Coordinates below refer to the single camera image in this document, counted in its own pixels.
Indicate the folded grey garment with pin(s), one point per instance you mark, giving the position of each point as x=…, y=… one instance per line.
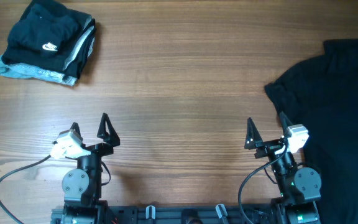
x=25, y=71

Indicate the white rail clip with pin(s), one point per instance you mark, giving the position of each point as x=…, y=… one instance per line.
x=221, y=211
x=150, y=212

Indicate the folded black Nike garment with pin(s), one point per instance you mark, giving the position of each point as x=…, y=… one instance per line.
x=41, y=35

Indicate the left white rail clip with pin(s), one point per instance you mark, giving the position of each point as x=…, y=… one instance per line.
x=150, y=212

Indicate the black shirt pile right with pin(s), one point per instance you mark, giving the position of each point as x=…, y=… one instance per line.
x=321, y=93

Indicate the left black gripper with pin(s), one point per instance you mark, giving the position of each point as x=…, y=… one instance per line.
x=112, y=137

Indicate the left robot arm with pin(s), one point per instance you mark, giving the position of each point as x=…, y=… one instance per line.
x=82, y=185

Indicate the folded black grey-trimmed shirt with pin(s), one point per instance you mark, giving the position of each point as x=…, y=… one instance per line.
x=73, y=56

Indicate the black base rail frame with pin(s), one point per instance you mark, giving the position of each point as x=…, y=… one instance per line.
x=191, y=214

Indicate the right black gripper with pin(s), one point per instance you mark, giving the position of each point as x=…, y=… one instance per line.
x=269, y=148

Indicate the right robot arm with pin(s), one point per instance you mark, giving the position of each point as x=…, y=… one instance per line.
x=299, y=183

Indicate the right white rail clip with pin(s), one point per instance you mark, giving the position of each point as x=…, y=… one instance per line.
x=221, y=211

